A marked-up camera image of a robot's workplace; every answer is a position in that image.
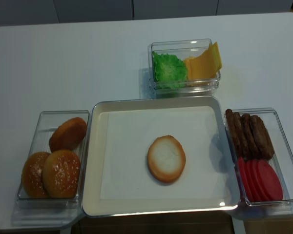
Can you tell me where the brown patty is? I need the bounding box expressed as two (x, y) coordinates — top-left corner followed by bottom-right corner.
(250, 115), (274, 160)
(225, 109), (242, 158)
(241, 113), (261, 159)
(233, 112), (250, 160)

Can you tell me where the red tomato slice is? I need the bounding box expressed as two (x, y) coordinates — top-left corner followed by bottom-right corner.
(238, 157), (254, 202)
(250, 159), (269, 201)
(245, 160), (262, 202)
(255, 160), (283, 201)

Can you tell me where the cream serving tray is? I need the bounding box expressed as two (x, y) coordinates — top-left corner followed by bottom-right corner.
(82, 96), (240, 217)

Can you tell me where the yellow cheese slice back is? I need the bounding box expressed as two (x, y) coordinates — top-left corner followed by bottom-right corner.
(199, 42), (222, 74)

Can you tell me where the sesame bun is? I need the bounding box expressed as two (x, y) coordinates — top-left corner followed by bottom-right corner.
(42, 150), (81, 198)
(21, 152), (50, 198)

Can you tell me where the plain bun in box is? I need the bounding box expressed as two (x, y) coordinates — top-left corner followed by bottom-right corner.
(49, 117), (87, 152)

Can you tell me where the yellow cheese slice front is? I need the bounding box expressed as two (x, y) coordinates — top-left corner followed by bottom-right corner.
(183, 57), (217, 81)

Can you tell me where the bottom bun on tray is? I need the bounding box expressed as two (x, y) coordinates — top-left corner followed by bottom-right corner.
(147, 135), (186, 183)

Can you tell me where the yellow cheese slice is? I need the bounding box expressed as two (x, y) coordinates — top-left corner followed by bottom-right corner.
(199, 42), (222, 74)
(183, 57), (217, 81)

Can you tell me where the sesame bun right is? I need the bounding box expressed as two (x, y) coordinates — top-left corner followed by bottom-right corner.
(42, 150), (81, 198)

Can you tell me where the sesame bun left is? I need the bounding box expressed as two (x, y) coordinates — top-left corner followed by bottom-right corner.
(21, 152), (50, 198)

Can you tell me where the clear box with buns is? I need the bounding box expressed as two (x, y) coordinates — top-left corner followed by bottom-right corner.
(16, 110), (90, 210)

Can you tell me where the clear box with patties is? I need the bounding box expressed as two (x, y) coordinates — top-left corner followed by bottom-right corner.
(224, 108), (293, 209)

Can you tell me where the clear box with lettuce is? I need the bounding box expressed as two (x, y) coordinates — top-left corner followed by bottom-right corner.
(148, 39), (221, 95)

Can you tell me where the green lettuce leaf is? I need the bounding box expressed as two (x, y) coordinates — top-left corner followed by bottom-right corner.
(152, 52), (188, 89)

